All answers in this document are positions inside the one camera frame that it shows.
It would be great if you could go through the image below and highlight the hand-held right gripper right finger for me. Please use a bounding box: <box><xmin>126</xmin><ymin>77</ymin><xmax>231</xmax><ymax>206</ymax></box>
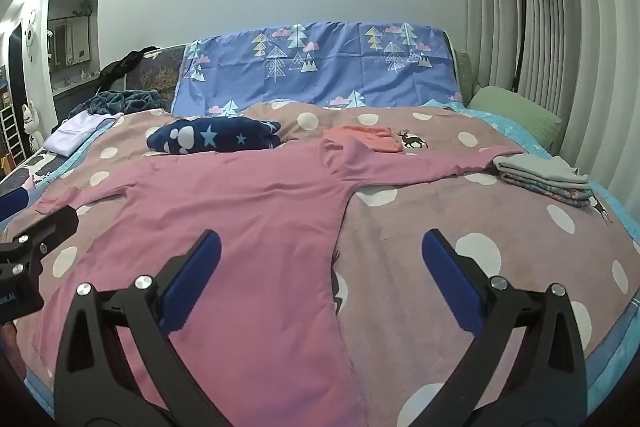
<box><xmin>395</xmin><ymin>228</ymin><xmax>588</xmax><ymax>427</ymax></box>

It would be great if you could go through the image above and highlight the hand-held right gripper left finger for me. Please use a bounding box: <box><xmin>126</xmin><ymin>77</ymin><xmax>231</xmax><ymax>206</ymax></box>
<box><xmin>54</xmin><ymin>229</ymin><xmax>238</xmax><ymax>427</ymax></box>

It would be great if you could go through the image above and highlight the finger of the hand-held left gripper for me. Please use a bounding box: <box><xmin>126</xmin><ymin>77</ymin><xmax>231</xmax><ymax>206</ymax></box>
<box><xmin>0</xmin><ymin>206</ymin><xmax>81</xmax><ymax>259</ymax></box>

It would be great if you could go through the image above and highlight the pink long-sleeve shirt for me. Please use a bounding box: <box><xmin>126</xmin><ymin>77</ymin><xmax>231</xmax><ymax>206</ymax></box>
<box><xmin>32</xmin><ymin>138</ymin><xmax>526</xmax><ymax>427</ymax></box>

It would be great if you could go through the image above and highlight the black and white print sheet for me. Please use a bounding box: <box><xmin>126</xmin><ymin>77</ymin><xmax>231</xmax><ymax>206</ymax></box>
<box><xmin>0</xmin><ymin>147</ymin><xmax>66</xmax><ymax>208</ymax></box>

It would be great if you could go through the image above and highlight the brown polka dot blanket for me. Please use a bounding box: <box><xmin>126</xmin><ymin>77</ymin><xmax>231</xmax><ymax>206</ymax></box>
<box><xmin>0</xmin><ymin>99</ymin><xmax>640</xmax><ymax>427</ymax></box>

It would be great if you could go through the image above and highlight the white folded garment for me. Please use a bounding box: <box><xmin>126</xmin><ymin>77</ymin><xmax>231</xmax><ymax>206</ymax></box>
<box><xmin>44</xmin><ymin>113</ymin><xmax>123</xmax><ymax>156</ymax></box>

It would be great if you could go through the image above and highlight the white cat figurine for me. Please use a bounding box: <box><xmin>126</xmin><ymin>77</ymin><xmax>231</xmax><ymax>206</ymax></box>
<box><xmin>21</xmin><ymin>99</ymin><xmax>45</xmax><ymax>150</ymax></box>

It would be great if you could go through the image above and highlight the white ladder shelf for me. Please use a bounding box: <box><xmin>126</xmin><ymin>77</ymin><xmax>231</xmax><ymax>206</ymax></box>
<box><xmin>0</xmin><ymin>104</ymin><xmax>26</xmax><ymax>162</ymax></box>

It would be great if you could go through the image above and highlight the floral folded garment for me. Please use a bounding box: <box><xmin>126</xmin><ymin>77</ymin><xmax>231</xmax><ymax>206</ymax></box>
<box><xmin>500</xmin><ymin>174</ymin><xmax>596</xmax><ymax>208</ymax></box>

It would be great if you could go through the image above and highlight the navy star print folded garment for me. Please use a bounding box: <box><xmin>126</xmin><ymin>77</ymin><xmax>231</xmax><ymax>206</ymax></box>
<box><xmin>146</xmin><ymin>117</ymin><xmax>282</xmax><ymax>156</ymax></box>

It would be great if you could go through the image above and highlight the grey folded garment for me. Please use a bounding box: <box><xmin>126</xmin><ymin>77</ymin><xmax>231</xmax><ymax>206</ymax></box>
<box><xmin>492</xmin><ymin>155</ymin><xmax>591</xmax><ymax>188</ymax></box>

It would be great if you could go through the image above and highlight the teal fleece blanket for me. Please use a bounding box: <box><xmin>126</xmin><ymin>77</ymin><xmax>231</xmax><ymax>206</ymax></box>
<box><xmin>67</xmin><ymin>89</ymin><xmax>173</xmax><ymax>118</ymax></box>

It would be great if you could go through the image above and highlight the coral folded garment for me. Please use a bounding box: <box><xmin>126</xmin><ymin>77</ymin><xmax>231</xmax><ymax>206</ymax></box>
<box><xmin>322</xmin><ymin>125</ymin><xmax>403</xmax><ymax>154</ymax></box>

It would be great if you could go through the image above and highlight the black garment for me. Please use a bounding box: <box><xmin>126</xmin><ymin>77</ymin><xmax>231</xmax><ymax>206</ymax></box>
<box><xmin>97</xmin><ymin>47</ymin><xmax>161</xmax><ymax>92</ymax></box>

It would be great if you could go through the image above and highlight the green pillow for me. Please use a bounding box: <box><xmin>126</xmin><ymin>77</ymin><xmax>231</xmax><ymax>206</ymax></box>
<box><xmin>467</xmin><ymin>86</ymin><xmax>563</xmax><ymax>148</ymax></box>

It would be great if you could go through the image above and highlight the dark tree picture panel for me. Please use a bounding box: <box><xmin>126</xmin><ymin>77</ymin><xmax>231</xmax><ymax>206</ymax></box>
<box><xmin>125</xmin><ymin>47</ymin><xmax>185</xmax><ymax>108</ymax></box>

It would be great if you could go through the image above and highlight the green upholstered headboard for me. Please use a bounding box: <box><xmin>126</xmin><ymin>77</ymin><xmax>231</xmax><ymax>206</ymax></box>
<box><xmin>454</xmin><ymin>51</ymin><xmax>482</xmax><ymax>104</ymax></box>

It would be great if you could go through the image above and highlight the blue tree print sheet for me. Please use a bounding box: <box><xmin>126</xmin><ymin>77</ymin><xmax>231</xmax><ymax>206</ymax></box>
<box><xmin>170</xmin><ymin>22</ymin><xmax>466</xmax><ymax>118</ymax></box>

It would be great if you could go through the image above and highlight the white pleated curtain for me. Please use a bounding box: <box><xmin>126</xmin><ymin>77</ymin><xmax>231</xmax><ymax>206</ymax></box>
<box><xmin>457</xmin><ymin>0</ymin><xmax>640</xmax><ymax>188</ymax></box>

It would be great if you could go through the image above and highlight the framed wall mirror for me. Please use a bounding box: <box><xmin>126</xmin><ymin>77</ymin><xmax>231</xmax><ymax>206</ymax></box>
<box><xmin>47</xmin><ymin>14</ymin><xmax>93</xmax><ymax>68</ymax></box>

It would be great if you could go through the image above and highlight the white bear wall decoration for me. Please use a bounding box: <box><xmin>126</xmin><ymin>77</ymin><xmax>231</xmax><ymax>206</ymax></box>
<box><xmin>22</xmin><ymin>9</ymin><xmax>39</xmax><ymax>62</ymax></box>

